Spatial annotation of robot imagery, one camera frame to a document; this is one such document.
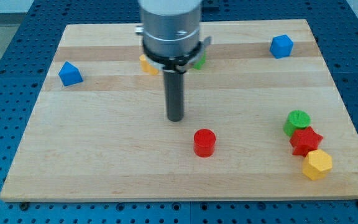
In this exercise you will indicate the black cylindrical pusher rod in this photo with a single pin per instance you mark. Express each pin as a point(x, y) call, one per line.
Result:
point(174, 96)

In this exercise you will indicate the red cylinder block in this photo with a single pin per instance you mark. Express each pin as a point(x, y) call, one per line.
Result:
point(204, 141)

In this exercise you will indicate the yellow block behind arm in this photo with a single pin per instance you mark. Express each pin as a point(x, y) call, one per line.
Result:
point(146, 67)

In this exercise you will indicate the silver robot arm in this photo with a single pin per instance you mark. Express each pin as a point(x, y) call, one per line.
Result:
point(171, 42)

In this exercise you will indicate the green block behind arm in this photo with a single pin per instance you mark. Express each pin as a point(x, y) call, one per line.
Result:
point(198, 65)

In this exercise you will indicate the blue hexagon block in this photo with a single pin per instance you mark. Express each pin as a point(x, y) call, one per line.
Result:
point(281, 46)

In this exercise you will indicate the yellow hexagon block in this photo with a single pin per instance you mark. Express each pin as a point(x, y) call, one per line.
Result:
point(317, 164)

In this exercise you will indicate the wooden board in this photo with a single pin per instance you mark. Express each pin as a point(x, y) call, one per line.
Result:
point(107, 139)

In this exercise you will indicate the blue pentagon block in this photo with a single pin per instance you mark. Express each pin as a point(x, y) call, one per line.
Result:
point(69, 74)

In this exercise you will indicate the green cylinder block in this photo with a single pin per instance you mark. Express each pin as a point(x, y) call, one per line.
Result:
point(296, 119)

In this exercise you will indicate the red star block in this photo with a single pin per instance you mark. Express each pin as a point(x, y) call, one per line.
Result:
point(305, 140)

